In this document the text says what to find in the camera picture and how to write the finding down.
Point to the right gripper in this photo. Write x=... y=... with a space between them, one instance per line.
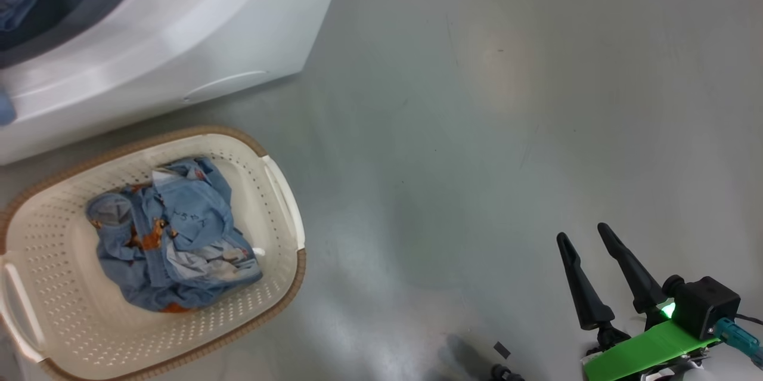
x=650 y=351

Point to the blue cartoon print pajama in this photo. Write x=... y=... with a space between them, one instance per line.
x=191 y=220

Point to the white front-load washing machine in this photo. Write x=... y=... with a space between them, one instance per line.
x=208 y=23

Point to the cream perforated laundry basket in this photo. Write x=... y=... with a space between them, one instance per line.
x=59 y=309

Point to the small black tape piece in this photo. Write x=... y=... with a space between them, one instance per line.
x=502 y=350

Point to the black robot body part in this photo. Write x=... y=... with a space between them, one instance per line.
x=505 y=374

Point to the round white filter cover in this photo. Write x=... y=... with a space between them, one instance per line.
x=232 y=86

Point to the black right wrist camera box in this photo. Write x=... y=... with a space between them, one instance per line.
x=709 y=306

